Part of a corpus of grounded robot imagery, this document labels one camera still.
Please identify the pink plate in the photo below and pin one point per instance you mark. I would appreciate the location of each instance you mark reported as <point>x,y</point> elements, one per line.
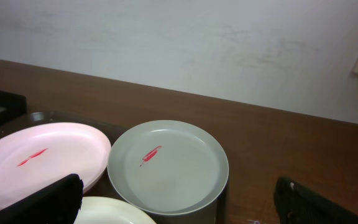
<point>33,158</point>

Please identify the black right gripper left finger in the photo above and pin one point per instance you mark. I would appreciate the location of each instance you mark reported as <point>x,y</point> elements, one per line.
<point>57,203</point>

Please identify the cream white plate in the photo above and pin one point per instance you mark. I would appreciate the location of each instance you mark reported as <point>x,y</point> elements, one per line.
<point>104,210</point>

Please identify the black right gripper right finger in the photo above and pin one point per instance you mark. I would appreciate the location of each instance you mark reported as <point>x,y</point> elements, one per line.
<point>296,204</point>

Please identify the grey plate with red stain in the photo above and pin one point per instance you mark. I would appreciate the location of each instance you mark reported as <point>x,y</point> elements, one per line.
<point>168,167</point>

